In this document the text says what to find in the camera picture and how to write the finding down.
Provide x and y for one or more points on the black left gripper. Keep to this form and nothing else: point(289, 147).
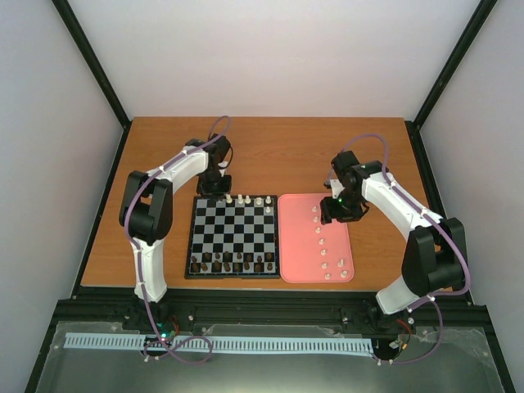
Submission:
point(224, 190)

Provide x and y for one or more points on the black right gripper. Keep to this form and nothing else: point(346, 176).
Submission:
point(329, 212)

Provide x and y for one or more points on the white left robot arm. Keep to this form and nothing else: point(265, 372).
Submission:
point(147, 209)

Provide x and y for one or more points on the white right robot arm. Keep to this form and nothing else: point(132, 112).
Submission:
point(435, 255)

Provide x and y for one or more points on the black and white chessboard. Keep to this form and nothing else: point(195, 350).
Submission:
point(217, 227)

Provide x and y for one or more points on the pink plastic tray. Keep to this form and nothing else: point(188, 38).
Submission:
point(299, 251)

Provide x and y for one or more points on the light blue cable duct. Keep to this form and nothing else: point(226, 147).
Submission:
point(223, 345)

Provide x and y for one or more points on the black aluminium frame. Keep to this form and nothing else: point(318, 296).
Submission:
point(101, 304)

